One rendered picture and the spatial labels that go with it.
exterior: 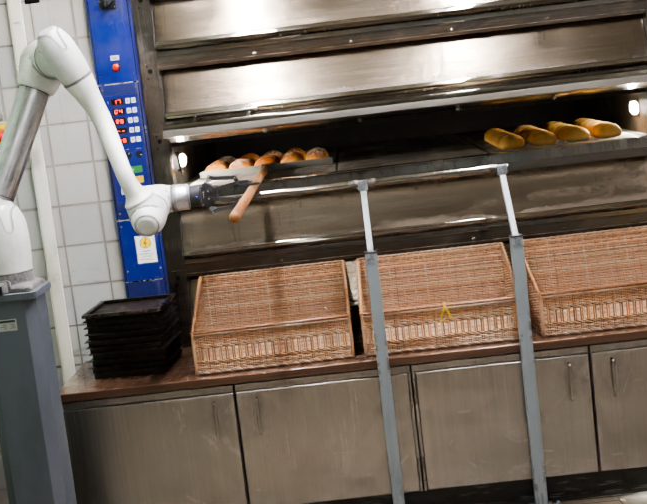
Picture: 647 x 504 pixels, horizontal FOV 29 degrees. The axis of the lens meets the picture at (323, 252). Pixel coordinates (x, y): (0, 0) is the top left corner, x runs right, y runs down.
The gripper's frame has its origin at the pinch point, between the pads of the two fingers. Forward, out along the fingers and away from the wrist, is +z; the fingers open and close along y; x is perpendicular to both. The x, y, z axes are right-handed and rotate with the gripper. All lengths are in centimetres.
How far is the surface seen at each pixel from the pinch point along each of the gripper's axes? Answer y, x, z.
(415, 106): -20, -38, 59
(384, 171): 3, -53, 46
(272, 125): -19.0, -38.4, 7.4
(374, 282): 34, 7, 37
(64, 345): 55, -52, -82
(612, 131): -1, -69, 135
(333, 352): 59, -4, 21
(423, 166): 3, -53, 61
